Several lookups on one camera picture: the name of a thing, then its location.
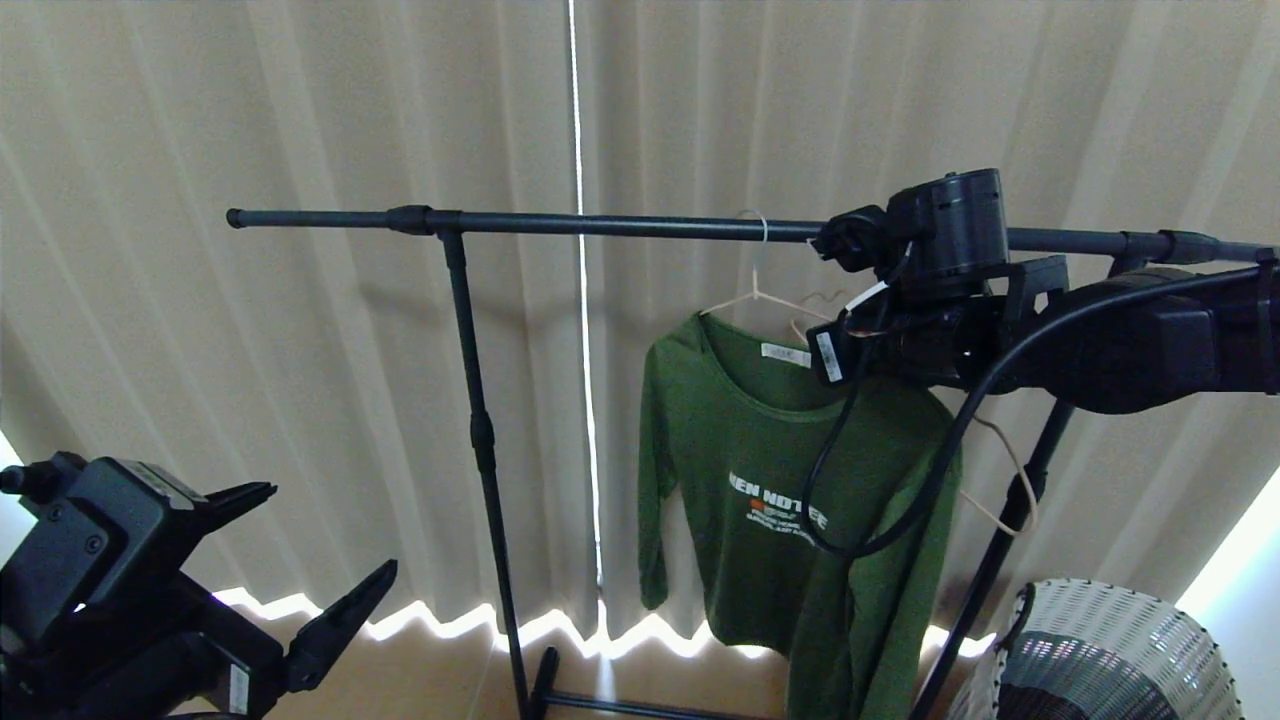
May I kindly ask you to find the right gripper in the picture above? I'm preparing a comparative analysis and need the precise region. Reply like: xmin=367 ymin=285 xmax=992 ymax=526
xmin=806 ymin=295 xmax=1003 ymax=391

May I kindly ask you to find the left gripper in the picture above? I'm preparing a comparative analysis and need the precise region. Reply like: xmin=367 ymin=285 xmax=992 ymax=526
xmin=0 ymin=481 xmax=399 ymax=720

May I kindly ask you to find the pink clothes hanger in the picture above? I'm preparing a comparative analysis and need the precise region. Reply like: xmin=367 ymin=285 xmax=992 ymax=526
xmin=958 ymin=415 xmax=1041 ymax=538
xmin=697 ymin=210 xmax=851 ymax=346

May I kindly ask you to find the green printed shirt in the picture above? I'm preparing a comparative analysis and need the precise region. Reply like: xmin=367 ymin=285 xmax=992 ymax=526
xmin=637 ymin=312 xmax=963 ymax=720

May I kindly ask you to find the white laundry basket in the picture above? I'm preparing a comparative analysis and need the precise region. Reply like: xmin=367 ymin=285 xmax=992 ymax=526
xmin=945 ymin=578 xmax=1246 ymax=720

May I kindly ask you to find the black clothes rack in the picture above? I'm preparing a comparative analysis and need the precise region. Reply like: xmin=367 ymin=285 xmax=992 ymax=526
xmin=225 ymin=205 xmax=1280 ymax=720

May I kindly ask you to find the beige curtain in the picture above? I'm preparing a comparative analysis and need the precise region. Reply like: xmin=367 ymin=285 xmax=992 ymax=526
xmin=0 ymin=0 xmax=1280 ymax=661

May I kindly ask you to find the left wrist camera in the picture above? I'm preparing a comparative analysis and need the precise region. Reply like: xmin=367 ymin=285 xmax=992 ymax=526
xmin=0 ymin=452 xmax=206 ymax=646

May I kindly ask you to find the black cable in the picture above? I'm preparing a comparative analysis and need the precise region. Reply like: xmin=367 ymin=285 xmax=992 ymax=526
xmin=798 ymin=265 xmax=1280 ymax=559

